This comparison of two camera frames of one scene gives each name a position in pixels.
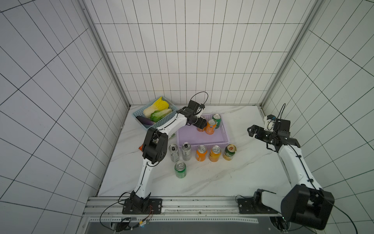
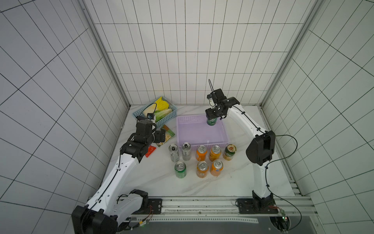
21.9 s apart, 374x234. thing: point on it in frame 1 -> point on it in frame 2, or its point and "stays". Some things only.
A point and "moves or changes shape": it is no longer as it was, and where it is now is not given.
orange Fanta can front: (201, 152) stays
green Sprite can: (180, 168) stays
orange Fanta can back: (211, 126) -> (216, 166)
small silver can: (174, 152) stays
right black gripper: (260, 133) -> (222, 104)
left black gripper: (201, 124) -> (158, 133)
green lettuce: (156, 116) stays
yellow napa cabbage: (158, 105) stays
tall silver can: (186, 151) stays
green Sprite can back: (217, 118) moves or changes shape
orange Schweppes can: (215, 154) stays
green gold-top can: (229, 152) stays
